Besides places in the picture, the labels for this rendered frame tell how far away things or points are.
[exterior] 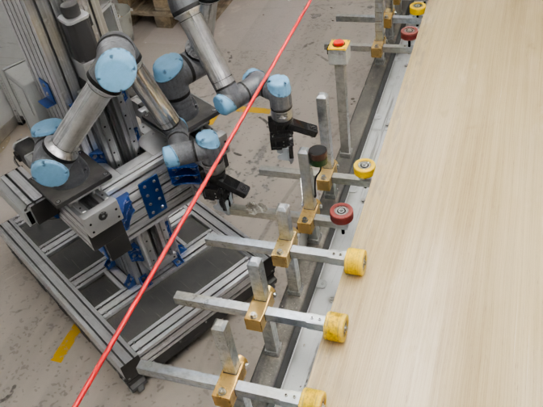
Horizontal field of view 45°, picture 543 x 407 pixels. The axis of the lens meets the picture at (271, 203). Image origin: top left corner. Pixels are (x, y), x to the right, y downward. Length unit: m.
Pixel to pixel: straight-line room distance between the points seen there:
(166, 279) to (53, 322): 0.65
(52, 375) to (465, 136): 2.07
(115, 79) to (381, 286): 0.99
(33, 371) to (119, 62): 1.76
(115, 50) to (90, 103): 0.19
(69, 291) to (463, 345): 1.93
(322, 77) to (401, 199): 2.47
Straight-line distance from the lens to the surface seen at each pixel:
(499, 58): 3.04
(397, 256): 2.10
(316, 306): 2.34
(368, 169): 2.40
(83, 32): 2.35
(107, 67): 1.99
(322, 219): 2.29
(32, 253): 3.50
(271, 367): 2.11
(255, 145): 4.10
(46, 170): 2.20
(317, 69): 4.76
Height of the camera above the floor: 2.44
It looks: 42 degrees down
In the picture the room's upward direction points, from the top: 10 degrees counter-clockwise
